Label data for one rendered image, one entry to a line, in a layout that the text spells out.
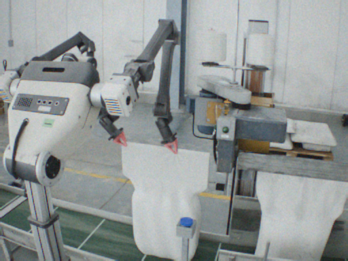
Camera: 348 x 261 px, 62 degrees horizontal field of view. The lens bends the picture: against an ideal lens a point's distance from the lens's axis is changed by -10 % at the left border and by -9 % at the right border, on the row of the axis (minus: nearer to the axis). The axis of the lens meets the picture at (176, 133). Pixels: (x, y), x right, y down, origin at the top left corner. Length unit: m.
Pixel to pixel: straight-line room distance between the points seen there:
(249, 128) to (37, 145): 0.86
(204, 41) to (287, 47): 4.96
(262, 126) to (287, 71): 5.19
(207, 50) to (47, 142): 0.89
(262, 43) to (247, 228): 1.12
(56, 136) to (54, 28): 7.11
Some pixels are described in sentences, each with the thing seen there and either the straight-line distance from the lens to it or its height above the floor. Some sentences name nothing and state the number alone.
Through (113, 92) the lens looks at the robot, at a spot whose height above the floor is 1.47.
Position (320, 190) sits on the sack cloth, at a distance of 1.70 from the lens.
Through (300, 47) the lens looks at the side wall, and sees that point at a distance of 6.53.
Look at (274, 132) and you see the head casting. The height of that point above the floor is 1.28.
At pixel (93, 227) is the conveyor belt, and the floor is 0.38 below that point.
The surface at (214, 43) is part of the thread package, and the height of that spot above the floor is 1.62.
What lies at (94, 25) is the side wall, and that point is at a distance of 7.57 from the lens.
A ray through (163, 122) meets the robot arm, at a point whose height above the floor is 1.22.
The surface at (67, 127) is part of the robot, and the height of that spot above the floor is 1.35.
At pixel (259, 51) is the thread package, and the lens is 1.61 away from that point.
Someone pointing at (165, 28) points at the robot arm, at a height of 1.69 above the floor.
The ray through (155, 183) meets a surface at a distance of 1.80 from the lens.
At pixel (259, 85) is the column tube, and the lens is 1.86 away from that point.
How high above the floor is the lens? 1.70
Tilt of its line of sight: 19 degrees down
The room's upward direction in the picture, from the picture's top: 1 degrees clockwise
